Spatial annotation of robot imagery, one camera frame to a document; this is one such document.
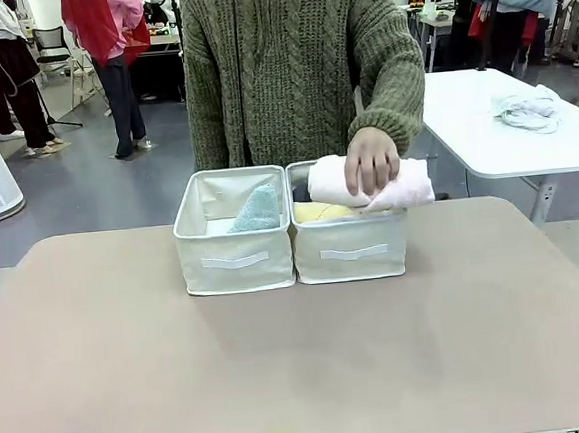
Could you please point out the person in dark clothes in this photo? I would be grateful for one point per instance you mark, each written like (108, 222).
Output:
(12, 73)

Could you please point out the white folding chair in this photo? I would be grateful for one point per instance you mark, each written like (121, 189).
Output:
(61, 59)

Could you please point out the person's left forearm green sleeve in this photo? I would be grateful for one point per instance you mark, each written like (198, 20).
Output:
(394, 83)

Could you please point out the person in green knit sweater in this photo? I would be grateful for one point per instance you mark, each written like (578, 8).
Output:
(283, 66)

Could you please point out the white side table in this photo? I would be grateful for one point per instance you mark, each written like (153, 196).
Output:
(484, 136)

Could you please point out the white towel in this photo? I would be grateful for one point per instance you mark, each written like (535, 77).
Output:
(407, 187)

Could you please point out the yellow rolled towel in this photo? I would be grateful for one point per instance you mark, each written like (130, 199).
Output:
(319, 211)

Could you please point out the cream fabric storage box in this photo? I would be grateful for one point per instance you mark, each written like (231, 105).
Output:
(233, 266)
(350, 252)

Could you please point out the person's left hand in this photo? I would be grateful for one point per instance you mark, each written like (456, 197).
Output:
(370, 157)

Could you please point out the white crumpled cloth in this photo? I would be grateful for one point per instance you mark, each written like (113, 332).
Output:
(527, 107)

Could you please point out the person with red scarf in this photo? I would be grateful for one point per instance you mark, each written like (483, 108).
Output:
(111, 50)

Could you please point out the person's right forearm green sleeve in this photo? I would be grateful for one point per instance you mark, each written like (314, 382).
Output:
(207, 127)

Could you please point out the black background work table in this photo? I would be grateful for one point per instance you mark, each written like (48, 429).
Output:
(158, 51)

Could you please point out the teal towel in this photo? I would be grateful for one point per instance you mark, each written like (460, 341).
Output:
(258, 211)

